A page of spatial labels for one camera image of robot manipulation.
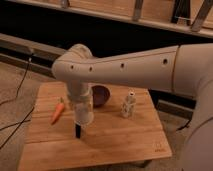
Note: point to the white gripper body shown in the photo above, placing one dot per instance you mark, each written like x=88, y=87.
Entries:
x=81, y=96

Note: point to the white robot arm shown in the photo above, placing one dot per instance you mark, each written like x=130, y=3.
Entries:
x=185, y=70

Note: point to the black eraser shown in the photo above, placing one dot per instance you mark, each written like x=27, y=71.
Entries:
x=78, y=131

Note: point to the orange toy carrot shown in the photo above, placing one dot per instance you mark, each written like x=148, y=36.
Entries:
x=58, y=111

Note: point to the dark purple bowl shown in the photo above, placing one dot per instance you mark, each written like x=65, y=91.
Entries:
x=101, y=95

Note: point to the white lattice bottle figurine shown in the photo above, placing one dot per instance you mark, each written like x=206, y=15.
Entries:
x=128, y=105

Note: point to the wooden board table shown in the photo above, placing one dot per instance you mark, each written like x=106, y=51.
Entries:
x=109, y=139

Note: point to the wooden shelf rail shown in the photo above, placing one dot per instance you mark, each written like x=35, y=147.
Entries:
x=193, y=17

